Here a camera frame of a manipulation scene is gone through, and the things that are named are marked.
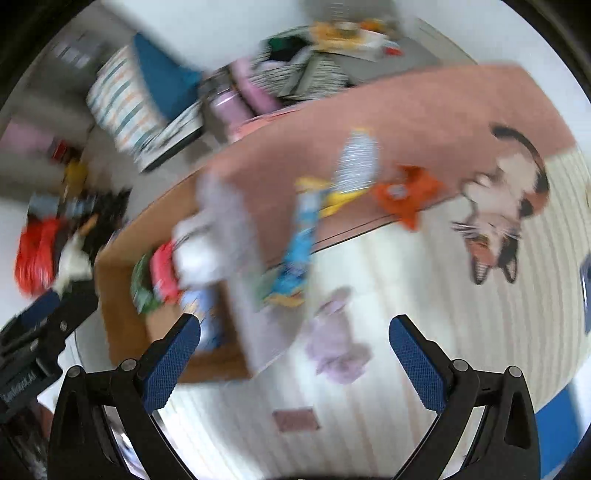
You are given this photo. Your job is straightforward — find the green snack bag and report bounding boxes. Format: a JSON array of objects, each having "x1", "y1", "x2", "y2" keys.
[{"x1": 130, "y1": 253, "x2": 162, "y2": 315}]

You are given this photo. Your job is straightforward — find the red printed snack bag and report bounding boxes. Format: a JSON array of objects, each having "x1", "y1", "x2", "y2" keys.
[{"x1": 149, "y1": 241, "x2": 181, "y2": 304}]

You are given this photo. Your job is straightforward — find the orange snack bag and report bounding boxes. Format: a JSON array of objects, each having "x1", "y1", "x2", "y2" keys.
[{"x1": 373, "y1": 165, "x2": 445, "y2": 231}]

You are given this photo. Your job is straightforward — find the white plush toy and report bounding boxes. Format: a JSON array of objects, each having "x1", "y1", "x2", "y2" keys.
[{"x1": 51, "y1": 233, "x2": 93, "y2": 296}]

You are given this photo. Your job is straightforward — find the red plastic bag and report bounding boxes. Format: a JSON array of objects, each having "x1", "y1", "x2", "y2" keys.
[{"x1": 14, "y1": 218, "x2": 65, "y2": 297}]

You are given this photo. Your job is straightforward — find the cardboard box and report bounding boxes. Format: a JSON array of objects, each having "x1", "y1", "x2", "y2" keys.
[{"x1": 94, "y1": 172, "x2": 311, "y2": 384}]

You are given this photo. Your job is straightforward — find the light blue tissue pack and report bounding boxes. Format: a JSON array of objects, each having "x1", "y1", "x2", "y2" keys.
[{"x1": 179, "y1": 286, "x2": 225, "y2": 352}]

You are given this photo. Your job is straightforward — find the white lettered pillow bag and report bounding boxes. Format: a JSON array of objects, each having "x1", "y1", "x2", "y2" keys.
[{"x1": 172, "y1": 210, "x2": 230, "y2": 289}]

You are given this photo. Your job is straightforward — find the blue yellow snack bag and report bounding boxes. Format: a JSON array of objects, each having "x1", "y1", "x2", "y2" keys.
[{"x1": 266, "y1": 177, "x2": 329, "y2": 308}]

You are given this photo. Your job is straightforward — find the lilac crumpled cloth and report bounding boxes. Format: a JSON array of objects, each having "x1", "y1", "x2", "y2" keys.
[{"x1": 304, "y1": 287, "x2": 372, "y2": 385}]

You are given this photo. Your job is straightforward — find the checked blue pillow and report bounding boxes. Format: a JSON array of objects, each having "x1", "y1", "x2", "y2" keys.
[{"x1": 86, "y1": 33, "x2": 201, "y2": 158}]

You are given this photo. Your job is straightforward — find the pink suitcase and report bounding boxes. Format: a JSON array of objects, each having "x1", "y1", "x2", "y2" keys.
[{"x1": 200, "y1": 58, "x2": 283, "y2": 142}]

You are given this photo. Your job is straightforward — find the pink cat rug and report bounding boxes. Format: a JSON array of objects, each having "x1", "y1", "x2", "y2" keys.
[{"x1": 200, "y1": 65, "x2": 575, "y2": 284}]

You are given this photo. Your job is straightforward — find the patterned tote bag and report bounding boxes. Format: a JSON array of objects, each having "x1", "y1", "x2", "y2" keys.
[{"x1": 249, "y1": 35, "x2": 353, "y2": 103}]

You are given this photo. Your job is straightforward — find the grey chair with clutter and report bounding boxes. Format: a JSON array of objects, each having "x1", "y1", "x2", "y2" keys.
[{"x1": 301, "y1": 0, "x2": 445, "y2": 86}]

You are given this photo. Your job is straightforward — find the yellow snack pile on chair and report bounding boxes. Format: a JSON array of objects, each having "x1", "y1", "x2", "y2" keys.
[{"x1": 308, "y1": 19, "x2": 404, "y2": 62}]

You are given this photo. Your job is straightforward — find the white frame chair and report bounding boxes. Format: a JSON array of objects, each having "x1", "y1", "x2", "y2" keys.
[{"x1": 134, "y1": 101, "x2": 204, "y2": 172}]

